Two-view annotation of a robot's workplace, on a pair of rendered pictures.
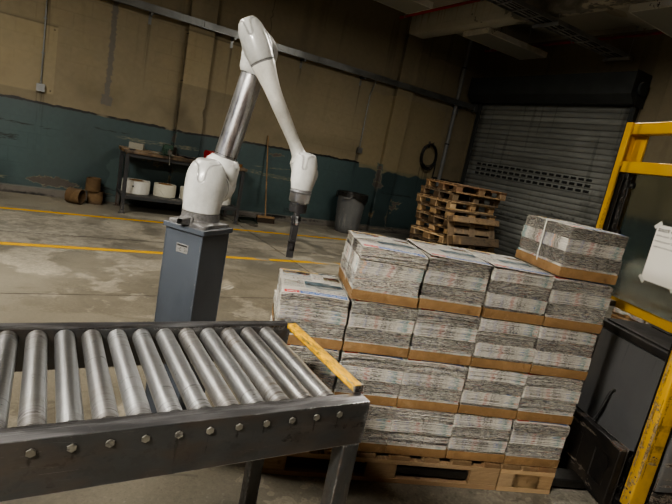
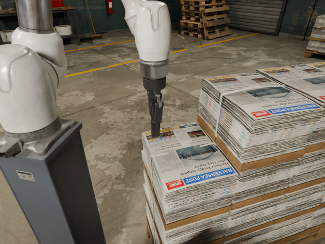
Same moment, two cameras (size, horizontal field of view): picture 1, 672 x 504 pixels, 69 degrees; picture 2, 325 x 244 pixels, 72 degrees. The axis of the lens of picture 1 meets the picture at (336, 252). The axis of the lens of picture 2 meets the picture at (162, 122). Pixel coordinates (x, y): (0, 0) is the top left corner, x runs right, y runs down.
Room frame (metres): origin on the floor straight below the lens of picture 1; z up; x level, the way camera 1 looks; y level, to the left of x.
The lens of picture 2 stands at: (1.38, 0.26, 1.42)
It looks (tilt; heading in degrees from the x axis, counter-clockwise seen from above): 32 degrees down; 353
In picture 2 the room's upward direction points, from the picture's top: straight up
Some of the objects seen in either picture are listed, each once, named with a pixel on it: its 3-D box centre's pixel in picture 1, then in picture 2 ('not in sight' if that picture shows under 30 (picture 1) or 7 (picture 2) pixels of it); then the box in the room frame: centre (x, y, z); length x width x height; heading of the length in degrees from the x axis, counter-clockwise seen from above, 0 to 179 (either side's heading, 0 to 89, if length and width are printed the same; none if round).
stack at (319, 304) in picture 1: (387, 378); (252, 191); (2.18, -0.35, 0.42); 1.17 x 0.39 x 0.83; 101
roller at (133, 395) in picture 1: (127, 373); not in sight; (1.11, 0.45, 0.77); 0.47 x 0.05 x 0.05; 32
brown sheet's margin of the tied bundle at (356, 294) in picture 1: (380, 292); (260, 147); (2.03, -0.22, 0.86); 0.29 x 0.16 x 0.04; 100
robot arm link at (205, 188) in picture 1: (205, 184); (21, 85); (2.03, 0.59, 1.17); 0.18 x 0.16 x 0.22; 2
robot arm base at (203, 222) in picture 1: (197, 218); (30, 130); (2.01, 0.59, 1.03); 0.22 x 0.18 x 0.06; 160
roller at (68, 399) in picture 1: (67, 377); not in sight; (1.04, 0.56, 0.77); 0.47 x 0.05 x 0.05; 32
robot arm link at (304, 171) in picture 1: (304, 171); (153, 30); (2.09, 0.20, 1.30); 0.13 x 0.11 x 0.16; 2
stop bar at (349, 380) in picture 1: (321, 353); not in sight; (1.38, -0.02, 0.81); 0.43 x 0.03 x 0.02; 32
